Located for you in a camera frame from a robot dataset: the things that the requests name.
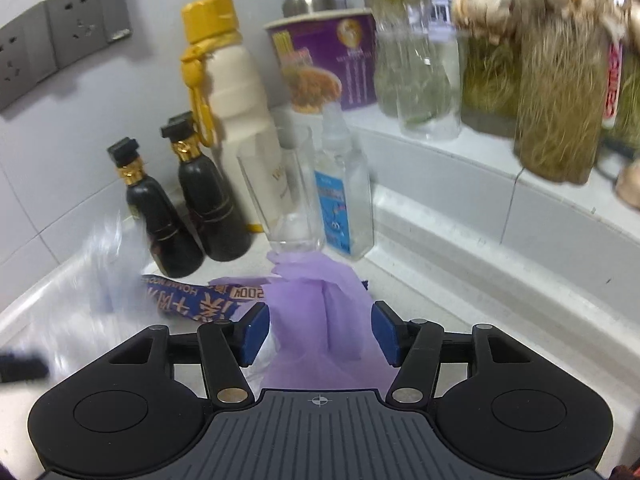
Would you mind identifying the cream bottle yellow cap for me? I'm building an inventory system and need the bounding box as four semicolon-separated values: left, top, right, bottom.
180;0;286;233

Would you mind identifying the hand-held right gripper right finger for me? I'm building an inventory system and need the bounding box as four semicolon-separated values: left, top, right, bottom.
371;301;533;406

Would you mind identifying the dark grey wall socket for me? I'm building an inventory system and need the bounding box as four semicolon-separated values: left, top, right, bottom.
0;2;58;111
45;0;133;70

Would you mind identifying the clear drinking glass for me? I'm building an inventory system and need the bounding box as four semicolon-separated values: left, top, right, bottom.
236;125;326;253

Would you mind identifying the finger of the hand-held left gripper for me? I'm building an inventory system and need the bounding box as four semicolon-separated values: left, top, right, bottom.
0;352;50;386

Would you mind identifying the clear plastic bag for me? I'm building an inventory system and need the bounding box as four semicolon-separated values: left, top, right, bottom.
47;210;151;366

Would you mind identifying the purple instant noodle cup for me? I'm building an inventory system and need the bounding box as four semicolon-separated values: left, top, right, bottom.
263;7;378;113

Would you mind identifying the blue packet orange print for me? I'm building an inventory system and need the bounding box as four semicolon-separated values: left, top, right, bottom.
141;274;268;333

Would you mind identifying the glass jar with green stems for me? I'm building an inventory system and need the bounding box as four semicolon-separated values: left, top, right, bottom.
359;0;463;142

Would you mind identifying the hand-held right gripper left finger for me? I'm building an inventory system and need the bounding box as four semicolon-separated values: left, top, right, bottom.
107;302;271;406

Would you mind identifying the clear spray bottle blue label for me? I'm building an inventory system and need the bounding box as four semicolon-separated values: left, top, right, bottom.
314;101;375;261

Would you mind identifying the single garlic bulb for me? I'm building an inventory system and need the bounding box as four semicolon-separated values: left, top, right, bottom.
614;159;640;209

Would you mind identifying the black bottle gold neck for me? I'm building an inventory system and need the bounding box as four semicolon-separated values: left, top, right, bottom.
106;136;205;278
160;111;253;262

